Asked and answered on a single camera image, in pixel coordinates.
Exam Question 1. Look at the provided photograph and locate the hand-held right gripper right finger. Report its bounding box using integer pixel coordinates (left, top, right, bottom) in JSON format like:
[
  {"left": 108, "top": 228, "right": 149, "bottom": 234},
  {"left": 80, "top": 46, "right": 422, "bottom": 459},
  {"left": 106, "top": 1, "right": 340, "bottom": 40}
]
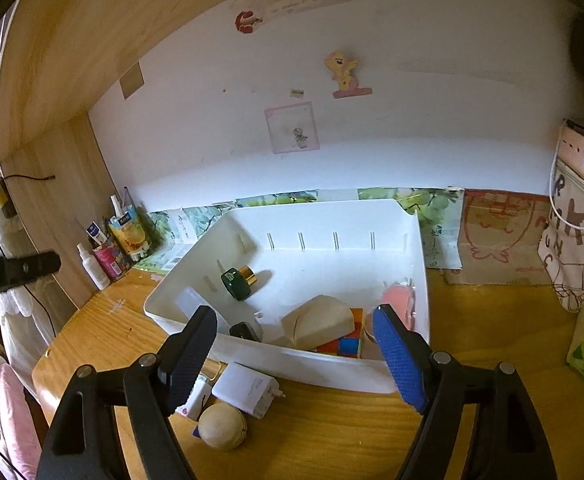
[{"left": 372, "top": 304, "right": 558, "bottom": 480}]

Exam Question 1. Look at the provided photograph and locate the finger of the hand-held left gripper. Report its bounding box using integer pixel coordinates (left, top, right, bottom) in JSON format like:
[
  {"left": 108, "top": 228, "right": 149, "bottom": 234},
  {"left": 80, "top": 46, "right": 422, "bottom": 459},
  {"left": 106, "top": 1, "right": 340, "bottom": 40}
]
[{"left": 0, "top": 252, "right": 61, "bottom": 303}]

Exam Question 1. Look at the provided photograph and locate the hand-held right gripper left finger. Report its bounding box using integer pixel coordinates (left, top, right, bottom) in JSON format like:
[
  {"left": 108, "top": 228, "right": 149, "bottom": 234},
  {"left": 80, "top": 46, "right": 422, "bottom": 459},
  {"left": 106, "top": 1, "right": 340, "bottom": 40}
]
[{"left": 36, "top": 305, "right": 219, "bottom": 480}]

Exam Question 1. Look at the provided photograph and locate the pink heart-shaped case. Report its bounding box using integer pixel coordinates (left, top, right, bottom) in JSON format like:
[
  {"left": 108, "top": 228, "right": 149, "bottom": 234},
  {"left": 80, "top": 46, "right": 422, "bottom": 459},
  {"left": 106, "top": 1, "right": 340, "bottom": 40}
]
[{"left": 382, "top": 280, "right": 417, "bottom": 333}]

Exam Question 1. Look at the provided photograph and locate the white power adapter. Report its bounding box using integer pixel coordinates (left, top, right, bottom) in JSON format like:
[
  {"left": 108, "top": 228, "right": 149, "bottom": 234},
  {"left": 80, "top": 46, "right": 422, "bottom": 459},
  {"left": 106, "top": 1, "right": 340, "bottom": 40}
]
[{"left": 212, "top": 362, "right": 287, "bottom": 418}]

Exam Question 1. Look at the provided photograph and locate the cream round case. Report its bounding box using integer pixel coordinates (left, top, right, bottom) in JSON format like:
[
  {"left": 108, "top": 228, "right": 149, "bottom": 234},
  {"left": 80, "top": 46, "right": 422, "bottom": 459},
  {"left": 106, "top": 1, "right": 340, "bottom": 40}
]
[{"left": 195, "top": 402, "right": 247, "bottom": 451}]

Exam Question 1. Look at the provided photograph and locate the green bottle with gold cap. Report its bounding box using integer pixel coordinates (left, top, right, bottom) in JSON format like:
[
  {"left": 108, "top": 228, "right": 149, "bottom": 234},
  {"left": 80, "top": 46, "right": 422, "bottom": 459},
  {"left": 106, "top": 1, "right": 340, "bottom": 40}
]
[{"left": 218, "top": 260, "right": 259, "bottom": 302}]

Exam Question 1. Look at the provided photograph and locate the cream wedge-shaped box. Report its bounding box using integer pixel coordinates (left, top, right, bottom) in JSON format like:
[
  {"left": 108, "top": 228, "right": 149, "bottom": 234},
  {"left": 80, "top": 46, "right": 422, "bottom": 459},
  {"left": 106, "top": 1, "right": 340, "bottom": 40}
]
[{"left": 281, "top": 296, "right": 353, "bottom": 350}]

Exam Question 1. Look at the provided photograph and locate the white plastic storage box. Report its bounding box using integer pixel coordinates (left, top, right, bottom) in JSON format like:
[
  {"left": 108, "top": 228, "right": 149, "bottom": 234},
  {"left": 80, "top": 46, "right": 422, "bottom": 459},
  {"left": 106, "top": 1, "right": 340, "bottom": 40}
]
[{"left": 144, "top": 199, "right": 430, "bottom": 395}]

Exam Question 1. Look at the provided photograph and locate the multicolour puzzle cube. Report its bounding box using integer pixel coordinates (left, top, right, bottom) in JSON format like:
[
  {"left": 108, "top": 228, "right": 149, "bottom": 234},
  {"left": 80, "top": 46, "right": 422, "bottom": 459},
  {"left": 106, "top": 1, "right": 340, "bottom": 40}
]
[{"left": 314, "top": 307, "right": 367, "bottom": 358}]

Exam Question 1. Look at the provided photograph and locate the white lace curtain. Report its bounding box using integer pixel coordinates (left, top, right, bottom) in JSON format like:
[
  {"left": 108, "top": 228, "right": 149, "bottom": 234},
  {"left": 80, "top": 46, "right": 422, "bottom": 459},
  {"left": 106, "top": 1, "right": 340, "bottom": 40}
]
[{"left": 0, "top": 180, "right": 58, "bottom": 386}]

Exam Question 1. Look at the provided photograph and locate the white spray bottle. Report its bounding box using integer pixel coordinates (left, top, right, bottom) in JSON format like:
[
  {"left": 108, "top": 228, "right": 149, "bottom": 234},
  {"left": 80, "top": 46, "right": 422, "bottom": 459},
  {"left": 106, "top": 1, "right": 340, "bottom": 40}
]
[{"left": 76, "top": 243, "right": 111, "bottom": 291}]

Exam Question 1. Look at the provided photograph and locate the white tube with blue cap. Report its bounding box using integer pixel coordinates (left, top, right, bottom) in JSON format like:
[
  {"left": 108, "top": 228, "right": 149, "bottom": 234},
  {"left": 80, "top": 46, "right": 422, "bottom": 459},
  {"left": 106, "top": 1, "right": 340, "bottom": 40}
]
[{"left": 86, "top": 225, "right": 110, "bottom": 252}]

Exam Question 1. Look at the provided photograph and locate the pink can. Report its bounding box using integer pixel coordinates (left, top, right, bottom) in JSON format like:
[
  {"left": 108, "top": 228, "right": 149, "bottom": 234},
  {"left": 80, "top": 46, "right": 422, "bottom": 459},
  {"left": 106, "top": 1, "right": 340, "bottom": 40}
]
[{"left": 92, "top": 240, "right": 126, "bottom": 282}]

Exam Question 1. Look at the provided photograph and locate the white leaflet with barcode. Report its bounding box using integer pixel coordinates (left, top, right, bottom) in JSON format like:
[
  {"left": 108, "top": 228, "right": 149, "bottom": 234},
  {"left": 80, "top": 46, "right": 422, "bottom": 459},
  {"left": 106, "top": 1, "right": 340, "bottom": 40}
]
[{"left": 162, "top": 210, "right": 199, "bottom": 268}]

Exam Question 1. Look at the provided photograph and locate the pink cloth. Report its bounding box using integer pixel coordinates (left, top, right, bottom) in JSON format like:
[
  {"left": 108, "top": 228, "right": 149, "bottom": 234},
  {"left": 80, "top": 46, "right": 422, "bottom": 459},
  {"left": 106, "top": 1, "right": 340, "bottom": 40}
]
[{"left": 0, "top": 355, "right": 42, "bottom": 480}]

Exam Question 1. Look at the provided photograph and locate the grape-print paper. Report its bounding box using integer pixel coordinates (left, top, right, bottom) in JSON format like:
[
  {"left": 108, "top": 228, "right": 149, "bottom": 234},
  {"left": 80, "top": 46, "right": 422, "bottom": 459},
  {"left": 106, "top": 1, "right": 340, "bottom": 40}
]
[{"left": 132, "top": 187, "right": 465, "bottom": 272}]

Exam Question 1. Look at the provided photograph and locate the cardboard with red drawing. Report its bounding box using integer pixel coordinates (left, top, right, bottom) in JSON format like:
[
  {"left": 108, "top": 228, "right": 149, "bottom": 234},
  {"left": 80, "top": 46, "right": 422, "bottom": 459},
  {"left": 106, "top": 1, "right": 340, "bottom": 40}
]
[{"left": 444, "top": 190, "right": 555, "bottom": 286}]

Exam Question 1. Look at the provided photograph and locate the letter-print fabric bag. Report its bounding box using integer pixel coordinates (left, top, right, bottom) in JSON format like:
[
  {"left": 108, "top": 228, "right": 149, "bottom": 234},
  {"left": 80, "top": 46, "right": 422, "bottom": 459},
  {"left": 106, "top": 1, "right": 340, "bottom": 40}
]
[{"left": 538, "top": 157, "right": 584, "bottom": 313}]

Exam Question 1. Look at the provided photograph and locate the small square mirror tile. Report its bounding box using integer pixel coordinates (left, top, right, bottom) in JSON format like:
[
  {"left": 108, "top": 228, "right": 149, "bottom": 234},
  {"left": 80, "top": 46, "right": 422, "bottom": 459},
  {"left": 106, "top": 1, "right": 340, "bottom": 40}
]
[{"left": 120, "top": 62, "right": 145, "bottom": 100}]

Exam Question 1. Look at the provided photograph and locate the wooden desk hutch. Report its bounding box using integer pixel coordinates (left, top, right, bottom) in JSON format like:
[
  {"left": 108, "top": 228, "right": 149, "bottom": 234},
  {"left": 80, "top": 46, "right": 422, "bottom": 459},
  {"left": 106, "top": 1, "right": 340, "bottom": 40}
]
[{"left": 0, "top": 0, "right": 573, "bottom": 313}]

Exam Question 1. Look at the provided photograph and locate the black cable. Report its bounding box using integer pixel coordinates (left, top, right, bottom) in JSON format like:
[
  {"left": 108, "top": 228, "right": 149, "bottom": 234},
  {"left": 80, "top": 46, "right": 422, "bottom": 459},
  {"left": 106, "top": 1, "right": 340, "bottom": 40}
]
[{"left": 0, "top": 174, "right": 56, "bottom": 211}]

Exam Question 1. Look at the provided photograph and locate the white cord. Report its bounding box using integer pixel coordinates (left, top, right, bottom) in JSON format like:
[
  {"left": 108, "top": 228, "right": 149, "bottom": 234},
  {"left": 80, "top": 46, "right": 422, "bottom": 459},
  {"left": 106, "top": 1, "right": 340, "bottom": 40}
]
[{"left": 549, "top": 160, "right": 584, "bottom": 235}]

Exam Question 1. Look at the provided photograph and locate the pink square wall sticker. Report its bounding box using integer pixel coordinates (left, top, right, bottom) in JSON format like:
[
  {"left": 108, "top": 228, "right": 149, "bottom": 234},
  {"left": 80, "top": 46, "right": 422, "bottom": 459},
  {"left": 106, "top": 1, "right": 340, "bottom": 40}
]
[{"left": 264, "top": 101, "right": 321, "bottom": 153}]

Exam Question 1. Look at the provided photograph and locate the yellow pony wall sticker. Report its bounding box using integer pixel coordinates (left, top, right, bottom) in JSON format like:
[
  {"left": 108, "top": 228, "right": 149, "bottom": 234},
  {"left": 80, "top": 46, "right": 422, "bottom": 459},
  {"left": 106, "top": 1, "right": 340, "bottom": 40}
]
[{"left": 324, "top": 50, "right": 373, "bottom": 99}]

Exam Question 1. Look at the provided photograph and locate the red wall sticker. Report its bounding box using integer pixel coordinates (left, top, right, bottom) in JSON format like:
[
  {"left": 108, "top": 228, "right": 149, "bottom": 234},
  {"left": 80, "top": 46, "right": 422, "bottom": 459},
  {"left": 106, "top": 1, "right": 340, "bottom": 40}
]
[{"left": 235, "top": 10, "right": 264, "bottom": 35}]

